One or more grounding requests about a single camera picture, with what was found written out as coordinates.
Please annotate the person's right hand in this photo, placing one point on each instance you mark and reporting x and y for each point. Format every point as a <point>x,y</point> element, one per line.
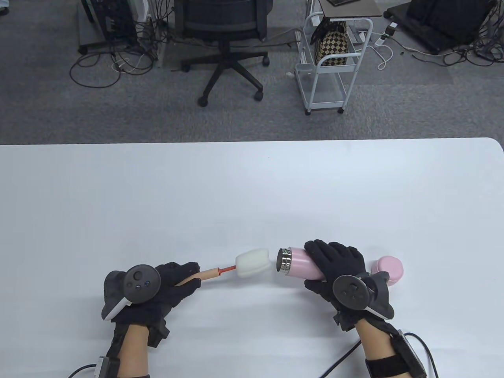
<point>338,260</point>

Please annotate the person's left hand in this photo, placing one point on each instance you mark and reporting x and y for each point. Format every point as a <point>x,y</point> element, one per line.
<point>173,299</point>

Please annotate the pink thermos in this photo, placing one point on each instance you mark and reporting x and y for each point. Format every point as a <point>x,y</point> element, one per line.
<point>301,264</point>

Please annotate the pink thermos lid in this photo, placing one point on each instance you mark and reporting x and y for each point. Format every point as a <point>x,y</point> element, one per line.
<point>390,267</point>

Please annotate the white sponge cup brush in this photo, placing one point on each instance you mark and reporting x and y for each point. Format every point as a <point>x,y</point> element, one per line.
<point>254,263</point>

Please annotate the person's left forearm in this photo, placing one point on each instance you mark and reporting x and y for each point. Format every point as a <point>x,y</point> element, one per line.
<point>134,354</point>

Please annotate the person's right forearm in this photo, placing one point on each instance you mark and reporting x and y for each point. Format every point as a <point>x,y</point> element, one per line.
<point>374,338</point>

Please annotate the grey hand controller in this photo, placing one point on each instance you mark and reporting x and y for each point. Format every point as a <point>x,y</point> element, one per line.
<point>350,291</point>
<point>138,283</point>

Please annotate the black box with label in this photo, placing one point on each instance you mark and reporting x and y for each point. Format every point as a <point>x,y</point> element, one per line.
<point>108,366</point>

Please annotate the white rolling cart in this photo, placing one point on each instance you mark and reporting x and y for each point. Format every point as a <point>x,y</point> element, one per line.
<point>327,104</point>

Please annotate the checkered bag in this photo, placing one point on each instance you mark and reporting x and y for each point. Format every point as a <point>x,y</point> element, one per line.
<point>330,47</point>

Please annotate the white power strip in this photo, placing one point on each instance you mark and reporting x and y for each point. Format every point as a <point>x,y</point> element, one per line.
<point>362,36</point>

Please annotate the black power adapter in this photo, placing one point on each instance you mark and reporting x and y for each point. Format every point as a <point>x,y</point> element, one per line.
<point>391,28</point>

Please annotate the brown side table top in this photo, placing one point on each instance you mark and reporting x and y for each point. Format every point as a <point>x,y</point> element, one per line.
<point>354,12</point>

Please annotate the black tablet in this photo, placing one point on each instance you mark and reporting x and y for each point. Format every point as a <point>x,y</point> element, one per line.
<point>342,2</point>

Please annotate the black wheeled platform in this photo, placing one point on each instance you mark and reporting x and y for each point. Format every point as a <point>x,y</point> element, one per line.
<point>445,19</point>

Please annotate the black office chair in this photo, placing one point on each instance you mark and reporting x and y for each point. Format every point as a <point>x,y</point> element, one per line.
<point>222,15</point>

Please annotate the black computer tower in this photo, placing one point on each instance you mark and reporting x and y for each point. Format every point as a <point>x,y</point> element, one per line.
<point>114,19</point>

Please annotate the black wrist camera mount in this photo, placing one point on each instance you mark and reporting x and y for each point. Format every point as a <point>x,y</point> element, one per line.
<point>157,334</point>
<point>344,323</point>

